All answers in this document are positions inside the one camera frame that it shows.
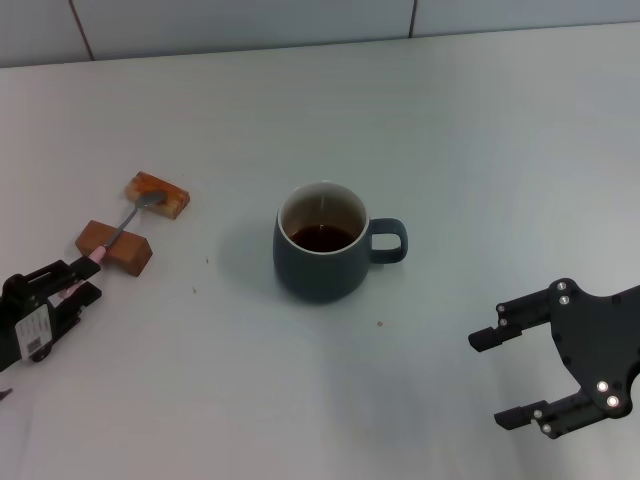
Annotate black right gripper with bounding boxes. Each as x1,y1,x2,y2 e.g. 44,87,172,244
467,277,640,441

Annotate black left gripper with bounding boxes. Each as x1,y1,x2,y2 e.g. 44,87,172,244
0,255,104,374

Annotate pink handled metal spoon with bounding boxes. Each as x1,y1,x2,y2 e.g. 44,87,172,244
57,190,168,301

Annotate dark grey ceramic mug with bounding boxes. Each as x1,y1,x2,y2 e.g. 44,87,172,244
272,180,409,304

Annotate dark brown arched wooden block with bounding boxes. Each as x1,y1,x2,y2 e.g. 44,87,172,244
74,219,154,277

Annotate light stained wooden block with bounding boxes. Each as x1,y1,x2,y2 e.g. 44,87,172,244
123,171,192,220

